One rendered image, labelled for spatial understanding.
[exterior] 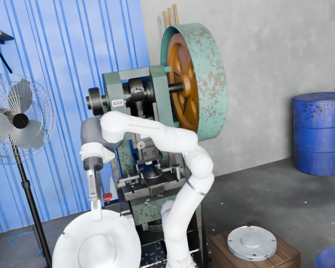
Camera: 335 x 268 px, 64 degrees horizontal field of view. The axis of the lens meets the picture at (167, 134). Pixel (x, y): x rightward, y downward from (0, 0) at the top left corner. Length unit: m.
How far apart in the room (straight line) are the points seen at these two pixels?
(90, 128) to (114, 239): 0.43
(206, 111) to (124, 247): 0.94
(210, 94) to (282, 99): 2.33
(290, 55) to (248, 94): 0.74
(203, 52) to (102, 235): 1.12
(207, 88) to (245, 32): 2.01
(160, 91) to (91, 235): 1.07
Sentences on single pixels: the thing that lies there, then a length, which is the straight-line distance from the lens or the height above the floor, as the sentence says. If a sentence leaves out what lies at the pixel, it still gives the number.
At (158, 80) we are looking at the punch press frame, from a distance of 1.78.
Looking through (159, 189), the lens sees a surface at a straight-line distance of 1.90.
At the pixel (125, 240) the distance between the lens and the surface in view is 0.99.
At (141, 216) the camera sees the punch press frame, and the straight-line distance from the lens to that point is 1.89.
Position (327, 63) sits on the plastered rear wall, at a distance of 4.28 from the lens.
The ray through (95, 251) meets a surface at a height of 0.95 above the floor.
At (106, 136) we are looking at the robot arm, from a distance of 1.10.
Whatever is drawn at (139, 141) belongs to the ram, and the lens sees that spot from 1.86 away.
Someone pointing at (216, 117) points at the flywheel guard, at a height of 1.15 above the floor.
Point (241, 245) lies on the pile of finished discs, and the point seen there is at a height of 0.38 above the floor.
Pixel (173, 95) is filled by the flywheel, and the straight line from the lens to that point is 2.25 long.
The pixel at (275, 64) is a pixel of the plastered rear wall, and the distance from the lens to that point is 3.75.
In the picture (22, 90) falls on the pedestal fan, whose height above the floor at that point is 1.47.
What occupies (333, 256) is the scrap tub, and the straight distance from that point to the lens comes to 1.77.
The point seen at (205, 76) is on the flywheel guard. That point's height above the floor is 1.41.
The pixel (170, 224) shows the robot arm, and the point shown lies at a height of 0.83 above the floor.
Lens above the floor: 1.52
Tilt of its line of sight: 15 degrees down
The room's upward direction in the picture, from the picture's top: 9 degrees counter-clockwise
